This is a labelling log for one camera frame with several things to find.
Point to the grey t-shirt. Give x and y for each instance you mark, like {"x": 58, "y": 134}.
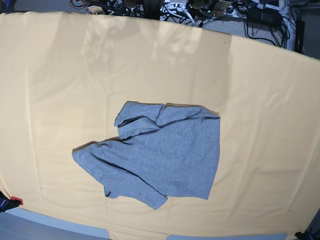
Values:
{"x": 162, "y": 151}

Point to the yellow table cloth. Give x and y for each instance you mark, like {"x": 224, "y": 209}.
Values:
{"x": 65, "y": 77}

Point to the white power strip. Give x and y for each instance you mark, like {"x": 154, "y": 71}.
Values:
{"x": 176, "y": 12}

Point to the black power adapter box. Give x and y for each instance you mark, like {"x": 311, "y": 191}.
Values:
{"x": 265, "y": 17}

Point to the red black clamp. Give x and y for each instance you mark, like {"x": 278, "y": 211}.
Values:
{"x": 8, "y": 203}

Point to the black corner clamp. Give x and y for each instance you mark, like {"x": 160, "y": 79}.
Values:
{"x": 307, "y": 236}

